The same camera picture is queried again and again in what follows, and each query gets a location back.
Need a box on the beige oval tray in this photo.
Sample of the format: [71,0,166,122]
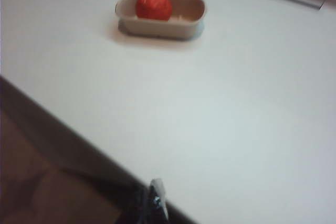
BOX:
[114,0,207,41]

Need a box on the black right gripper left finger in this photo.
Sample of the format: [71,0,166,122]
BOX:
[125,187,150,224]

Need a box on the orange mandarin fruit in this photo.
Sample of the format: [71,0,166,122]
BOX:
[135,0,173,22]

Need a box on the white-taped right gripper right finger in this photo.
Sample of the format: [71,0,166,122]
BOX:
[144,178,169,224]

